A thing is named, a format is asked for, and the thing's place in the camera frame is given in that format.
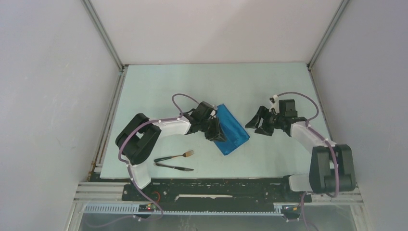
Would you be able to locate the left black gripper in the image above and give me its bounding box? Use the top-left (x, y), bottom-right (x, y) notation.
top-left (198, 115), bottom-right (227, 142)

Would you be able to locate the small circuit board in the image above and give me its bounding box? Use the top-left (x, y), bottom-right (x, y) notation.
top-left (138, 204), bottom-right (156, 213)

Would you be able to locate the aluminium frame rail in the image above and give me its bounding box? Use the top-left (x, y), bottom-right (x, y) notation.
top-left (74, 182), bottom-right (364, 216)

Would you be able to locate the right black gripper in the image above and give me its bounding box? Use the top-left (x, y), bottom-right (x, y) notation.
top-left (245, 106), bottom-right (284, 137)

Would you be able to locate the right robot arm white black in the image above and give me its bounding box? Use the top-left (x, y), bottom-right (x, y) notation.
top-left (245, 99), bottom-right (357, 201)

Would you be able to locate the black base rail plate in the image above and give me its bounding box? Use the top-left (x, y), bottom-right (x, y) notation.
top-left (122, 178), bottom-right (302, 211)

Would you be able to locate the knife with black handle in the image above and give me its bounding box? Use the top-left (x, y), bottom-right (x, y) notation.
top-left (154, 163), bottom-right (194, 172)

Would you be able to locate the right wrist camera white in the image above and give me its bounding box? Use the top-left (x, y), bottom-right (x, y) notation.
top-left (269, 94), bottom-right (280, 115)

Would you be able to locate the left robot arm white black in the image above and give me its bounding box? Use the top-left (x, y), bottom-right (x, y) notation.
top-left (115, 102), bottom-right (227, 201)

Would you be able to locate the blue cloth napkin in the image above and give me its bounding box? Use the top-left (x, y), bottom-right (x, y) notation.
top-left (214, 104), bottom-right (250, 156)

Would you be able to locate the fork with black handle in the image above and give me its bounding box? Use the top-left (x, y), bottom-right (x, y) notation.
top-left (154, 150), bottom-right (194, 163)

